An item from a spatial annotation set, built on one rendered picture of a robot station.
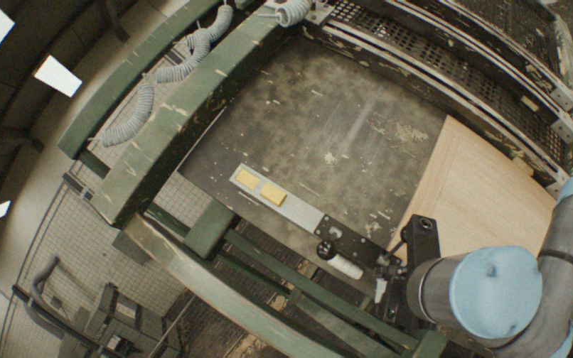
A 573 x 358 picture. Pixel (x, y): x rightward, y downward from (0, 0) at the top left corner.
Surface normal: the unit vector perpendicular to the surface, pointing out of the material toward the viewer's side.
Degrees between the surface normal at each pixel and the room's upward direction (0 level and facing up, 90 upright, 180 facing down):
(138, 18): 90
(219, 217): 55
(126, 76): 90
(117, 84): 90
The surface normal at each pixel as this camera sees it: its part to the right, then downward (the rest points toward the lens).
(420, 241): 0.11, -0.74
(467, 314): -0.95, 0.29
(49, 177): 0.40, 0.11
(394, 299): -0.03, -0.33
